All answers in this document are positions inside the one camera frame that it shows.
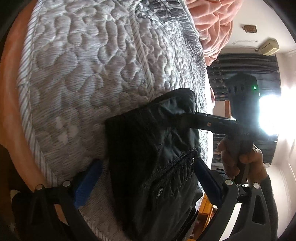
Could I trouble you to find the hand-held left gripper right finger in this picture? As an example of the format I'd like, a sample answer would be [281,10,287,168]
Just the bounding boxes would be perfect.
[195,159,271,241]

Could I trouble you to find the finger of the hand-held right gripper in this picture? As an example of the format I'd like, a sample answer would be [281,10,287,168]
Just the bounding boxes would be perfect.
[181,112,241,135]

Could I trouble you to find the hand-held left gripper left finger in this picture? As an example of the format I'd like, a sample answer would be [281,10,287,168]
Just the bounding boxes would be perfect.
[26,159,103,241]

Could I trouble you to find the black pants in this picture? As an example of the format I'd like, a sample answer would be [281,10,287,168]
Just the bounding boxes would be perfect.
[105,88,205,241]

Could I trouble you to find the person's right hand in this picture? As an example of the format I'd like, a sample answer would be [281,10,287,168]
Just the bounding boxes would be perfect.
[217,138,269,186]

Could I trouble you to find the yellow wooden dresser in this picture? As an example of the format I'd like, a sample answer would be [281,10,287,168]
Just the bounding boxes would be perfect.
[198,195,218,232]

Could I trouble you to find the bright window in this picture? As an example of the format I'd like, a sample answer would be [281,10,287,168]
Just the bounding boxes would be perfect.
[214,95,284,137]

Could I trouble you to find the beige air conditioner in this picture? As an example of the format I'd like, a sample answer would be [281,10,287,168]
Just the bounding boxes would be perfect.
[258,39,280,55]

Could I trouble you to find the pink fleece blanket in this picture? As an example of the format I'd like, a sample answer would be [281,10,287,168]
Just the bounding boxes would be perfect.
[185,0,233,67]

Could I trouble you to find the grey quilted bedspread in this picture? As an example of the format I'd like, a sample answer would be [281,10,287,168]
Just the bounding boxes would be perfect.
[16,0,214,237]

